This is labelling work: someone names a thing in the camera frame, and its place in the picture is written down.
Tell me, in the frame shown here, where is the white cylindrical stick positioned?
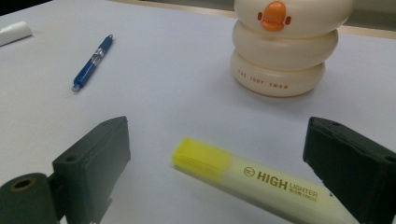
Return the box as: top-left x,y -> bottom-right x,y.
0,21 -> 34,48

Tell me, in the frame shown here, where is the blue pen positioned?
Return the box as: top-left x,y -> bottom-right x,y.
70,34 -> 114,93

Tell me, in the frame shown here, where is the cream duck pen holder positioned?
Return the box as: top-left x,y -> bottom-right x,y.
230,0 -> 356,98

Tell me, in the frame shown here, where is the yellow highlighter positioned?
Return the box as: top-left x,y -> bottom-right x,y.
171,136 -> 359,224

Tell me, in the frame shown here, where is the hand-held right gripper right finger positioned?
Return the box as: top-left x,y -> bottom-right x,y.
303,117 -> 396,224

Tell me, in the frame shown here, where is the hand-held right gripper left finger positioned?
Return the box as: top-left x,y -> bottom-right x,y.
51,116 -> 132,224

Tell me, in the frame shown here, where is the white table sheet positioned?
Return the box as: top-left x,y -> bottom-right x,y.
0,0 -> 396,224

